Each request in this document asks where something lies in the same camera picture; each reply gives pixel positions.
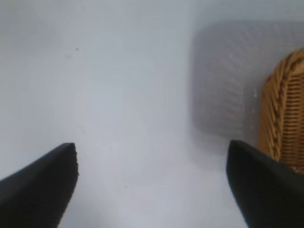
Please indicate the brown woven wicker basket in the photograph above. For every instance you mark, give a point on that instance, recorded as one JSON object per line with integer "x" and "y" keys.
{"x": 292, "y": 107}

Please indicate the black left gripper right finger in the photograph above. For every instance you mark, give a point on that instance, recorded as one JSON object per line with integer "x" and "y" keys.
{"x": 268, "y": 194}

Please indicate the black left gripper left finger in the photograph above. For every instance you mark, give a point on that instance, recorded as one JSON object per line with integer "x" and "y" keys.
{"x": 35, "y": 194}

